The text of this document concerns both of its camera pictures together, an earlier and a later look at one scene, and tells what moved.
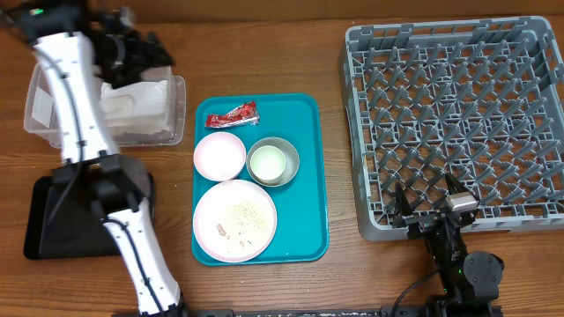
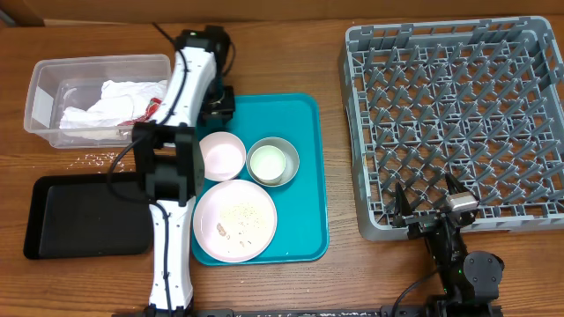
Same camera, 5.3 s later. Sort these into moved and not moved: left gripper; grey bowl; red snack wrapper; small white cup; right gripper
Moved: red snack wrapper; left gripper
Not moved: grey bowl; right gripper; small white cup
